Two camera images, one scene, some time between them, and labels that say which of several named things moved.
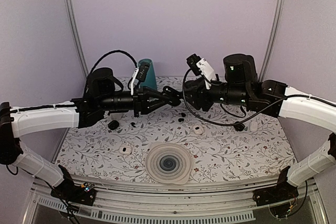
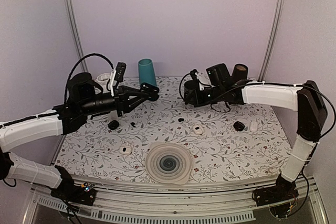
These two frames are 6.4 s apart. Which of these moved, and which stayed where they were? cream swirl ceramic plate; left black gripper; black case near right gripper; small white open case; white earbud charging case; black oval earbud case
Moved: black oval earbud case; left black gripper
Stayed: small white open case; cream swirl ceramic plate; black case near right gripper; white earbud charging case
